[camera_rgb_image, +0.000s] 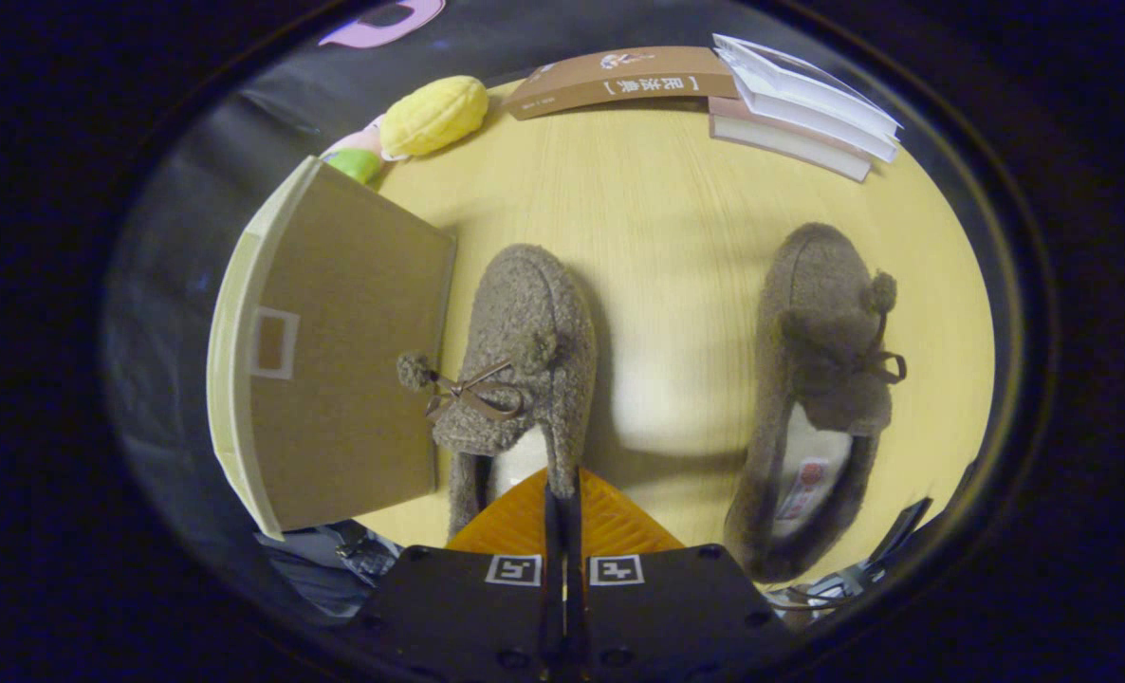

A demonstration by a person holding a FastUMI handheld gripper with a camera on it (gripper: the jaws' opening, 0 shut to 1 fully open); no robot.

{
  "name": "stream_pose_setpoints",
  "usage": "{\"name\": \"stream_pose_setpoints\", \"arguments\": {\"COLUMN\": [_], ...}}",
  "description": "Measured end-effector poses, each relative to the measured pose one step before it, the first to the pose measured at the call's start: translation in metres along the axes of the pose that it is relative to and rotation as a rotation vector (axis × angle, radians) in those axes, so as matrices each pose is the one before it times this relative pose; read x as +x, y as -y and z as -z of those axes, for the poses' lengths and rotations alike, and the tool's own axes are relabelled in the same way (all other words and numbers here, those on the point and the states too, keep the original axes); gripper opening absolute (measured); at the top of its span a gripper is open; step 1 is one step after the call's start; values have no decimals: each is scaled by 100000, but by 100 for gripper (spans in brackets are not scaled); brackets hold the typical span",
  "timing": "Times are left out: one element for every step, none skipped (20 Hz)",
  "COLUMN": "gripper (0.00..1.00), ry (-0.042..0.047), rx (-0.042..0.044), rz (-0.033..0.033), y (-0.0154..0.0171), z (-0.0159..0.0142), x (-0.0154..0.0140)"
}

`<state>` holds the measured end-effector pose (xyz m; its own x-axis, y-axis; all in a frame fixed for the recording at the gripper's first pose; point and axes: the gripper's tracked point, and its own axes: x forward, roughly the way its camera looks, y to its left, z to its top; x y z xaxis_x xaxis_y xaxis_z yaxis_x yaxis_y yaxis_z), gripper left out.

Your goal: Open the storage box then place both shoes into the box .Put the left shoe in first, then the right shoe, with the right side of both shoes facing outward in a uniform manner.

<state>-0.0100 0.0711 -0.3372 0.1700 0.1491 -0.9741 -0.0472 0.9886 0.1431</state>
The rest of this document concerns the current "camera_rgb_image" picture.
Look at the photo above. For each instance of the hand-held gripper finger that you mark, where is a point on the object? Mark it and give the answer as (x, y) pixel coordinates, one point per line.
(573, 541)
(553, 531)

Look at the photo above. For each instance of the brown fuzzy shoe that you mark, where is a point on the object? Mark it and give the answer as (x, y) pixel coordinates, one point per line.
(525, 360)
(819, 379)

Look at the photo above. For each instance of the brown cardboard storage box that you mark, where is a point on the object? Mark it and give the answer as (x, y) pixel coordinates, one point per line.
(344, 351)

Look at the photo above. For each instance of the white open book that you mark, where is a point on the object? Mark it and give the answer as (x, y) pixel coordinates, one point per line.
(809, 95)

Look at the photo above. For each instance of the green and pink toy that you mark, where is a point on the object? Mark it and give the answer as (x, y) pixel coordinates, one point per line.
(354, 159)

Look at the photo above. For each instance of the yellow plush toy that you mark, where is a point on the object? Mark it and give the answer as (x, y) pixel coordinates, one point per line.
(433, 116)

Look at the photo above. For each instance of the brown book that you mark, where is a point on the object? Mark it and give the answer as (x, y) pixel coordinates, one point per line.
(619, 81)

